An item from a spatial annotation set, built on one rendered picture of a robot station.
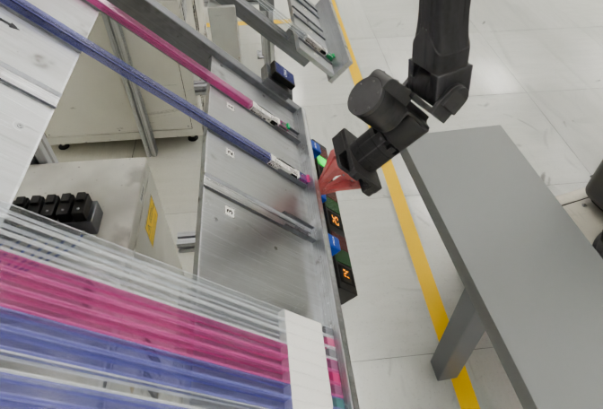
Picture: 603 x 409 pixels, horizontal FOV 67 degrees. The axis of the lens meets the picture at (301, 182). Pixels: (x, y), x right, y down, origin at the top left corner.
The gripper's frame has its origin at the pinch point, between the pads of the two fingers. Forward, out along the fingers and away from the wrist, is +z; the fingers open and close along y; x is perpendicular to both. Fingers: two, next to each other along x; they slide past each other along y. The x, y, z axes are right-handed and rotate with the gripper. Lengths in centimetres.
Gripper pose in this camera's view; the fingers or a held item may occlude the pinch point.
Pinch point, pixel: (320, 189)
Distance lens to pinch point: 75.3
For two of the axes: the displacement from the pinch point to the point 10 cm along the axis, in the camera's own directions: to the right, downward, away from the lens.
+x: 7.1, 4.4, 5.5
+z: -6.9, 5.6, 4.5
